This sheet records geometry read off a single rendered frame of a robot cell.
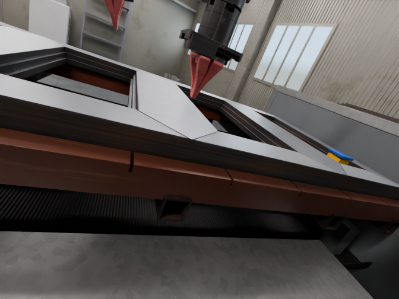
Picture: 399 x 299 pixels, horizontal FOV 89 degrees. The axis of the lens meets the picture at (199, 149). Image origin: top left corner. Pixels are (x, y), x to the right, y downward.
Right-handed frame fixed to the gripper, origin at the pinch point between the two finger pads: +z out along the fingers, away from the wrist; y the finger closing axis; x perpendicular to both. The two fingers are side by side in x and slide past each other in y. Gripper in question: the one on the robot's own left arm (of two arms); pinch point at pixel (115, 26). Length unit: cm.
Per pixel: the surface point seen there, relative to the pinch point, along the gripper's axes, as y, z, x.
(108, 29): 87, 12, -691
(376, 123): -97, 19, 13
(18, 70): 20.1, 11.8, 11.2
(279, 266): -35, 39, 49
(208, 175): -18.1, 20.3, 41.7
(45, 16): 213, 4, -584
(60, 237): 5, 30, 44
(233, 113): -47, 27, -13
